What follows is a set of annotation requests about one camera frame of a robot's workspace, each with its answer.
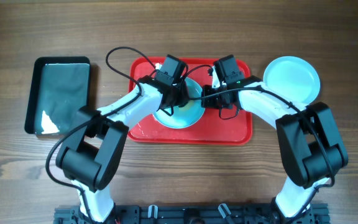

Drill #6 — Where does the teal plate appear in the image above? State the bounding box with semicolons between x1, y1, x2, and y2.
153;78;205;129
263;56;321;104

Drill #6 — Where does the teal plate top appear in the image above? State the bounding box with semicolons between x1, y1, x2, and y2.
263;56;321;104

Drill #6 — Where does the green yellow sponge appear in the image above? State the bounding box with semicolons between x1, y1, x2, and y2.
174;103;196;114

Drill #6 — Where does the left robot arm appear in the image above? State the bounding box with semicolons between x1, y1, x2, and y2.
51;76;189;223

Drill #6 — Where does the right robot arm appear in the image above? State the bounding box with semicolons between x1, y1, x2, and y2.
201;78;349;222

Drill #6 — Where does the red plastic tray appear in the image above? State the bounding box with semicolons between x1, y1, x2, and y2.
128;58;252;145

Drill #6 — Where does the black water tray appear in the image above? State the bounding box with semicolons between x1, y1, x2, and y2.
24;56;91;135

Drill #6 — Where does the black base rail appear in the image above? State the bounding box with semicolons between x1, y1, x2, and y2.
53;203;331;224

